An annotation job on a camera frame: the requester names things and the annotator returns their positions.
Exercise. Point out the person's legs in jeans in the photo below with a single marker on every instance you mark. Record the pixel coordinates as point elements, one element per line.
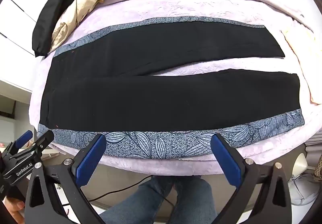
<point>156,201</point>

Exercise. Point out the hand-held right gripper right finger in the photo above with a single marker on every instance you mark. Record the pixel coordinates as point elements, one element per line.
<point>227,161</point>

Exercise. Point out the lavender plush blanket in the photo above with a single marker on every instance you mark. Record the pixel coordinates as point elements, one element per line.
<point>191,5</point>

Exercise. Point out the beige padded jacket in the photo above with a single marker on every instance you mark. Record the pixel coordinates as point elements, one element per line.
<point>83,10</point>

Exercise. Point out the person's left hand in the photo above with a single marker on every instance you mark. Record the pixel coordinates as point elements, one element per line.
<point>15,207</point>

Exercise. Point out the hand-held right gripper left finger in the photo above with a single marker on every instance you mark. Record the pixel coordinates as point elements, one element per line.
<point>91,161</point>

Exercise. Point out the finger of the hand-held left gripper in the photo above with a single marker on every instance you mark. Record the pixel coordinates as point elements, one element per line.
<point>41,142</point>
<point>24,137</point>

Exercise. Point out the black garment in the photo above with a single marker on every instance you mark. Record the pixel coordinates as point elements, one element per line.
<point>55,5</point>

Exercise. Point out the peach cloth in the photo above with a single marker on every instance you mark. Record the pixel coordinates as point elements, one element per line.
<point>305,52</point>

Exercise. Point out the white fan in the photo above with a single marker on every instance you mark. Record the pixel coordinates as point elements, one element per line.
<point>303,181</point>

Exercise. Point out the black pants with floral stripe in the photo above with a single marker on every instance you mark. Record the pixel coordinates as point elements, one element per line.
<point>151,100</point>

